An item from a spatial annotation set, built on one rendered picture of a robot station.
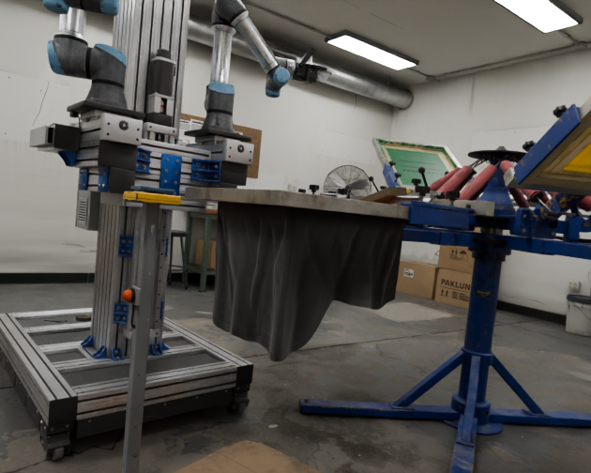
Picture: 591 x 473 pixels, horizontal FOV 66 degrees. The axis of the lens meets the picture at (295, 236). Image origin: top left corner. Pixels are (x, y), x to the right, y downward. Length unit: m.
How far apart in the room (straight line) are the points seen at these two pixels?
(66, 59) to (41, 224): 3.27
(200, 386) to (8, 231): 3.36
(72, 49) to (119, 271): 0.89
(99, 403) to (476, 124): 5.67
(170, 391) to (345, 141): 5.33
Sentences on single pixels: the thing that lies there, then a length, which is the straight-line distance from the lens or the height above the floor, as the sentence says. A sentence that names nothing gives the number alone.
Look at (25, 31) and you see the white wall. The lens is 5.23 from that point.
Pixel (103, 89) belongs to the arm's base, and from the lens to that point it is 1.90.
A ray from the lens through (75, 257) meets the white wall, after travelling 5.15.
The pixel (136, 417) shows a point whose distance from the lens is 1.54.
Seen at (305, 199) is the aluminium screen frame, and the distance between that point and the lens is 1.16.
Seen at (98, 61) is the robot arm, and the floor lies 1.42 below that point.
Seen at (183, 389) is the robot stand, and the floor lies 0.17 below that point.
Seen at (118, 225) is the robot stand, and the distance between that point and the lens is 2.09.
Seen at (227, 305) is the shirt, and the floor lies 0.61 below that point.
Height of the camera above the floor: 0.94
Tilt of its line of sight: 3 degrees down
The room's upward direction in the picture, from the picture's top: 6 degrees clockwise
